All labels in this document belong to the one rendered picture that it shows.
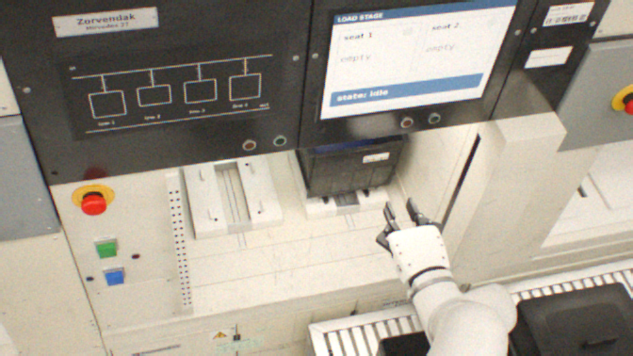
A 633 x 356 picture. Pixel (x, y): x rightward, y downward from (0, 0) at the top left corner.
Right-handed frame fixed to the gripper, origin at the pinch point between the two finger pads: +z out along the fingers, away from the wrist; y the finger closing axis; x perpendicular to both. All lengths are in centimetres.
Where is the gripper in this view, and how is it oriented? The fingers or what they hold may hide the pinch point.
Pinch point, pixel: (400, 211)
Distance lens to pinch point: 139.6
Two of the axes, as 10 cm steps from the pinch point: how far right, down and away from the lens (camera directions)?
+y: 9.6, -1.6, 2.3
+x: 0.9, -6.0, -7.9
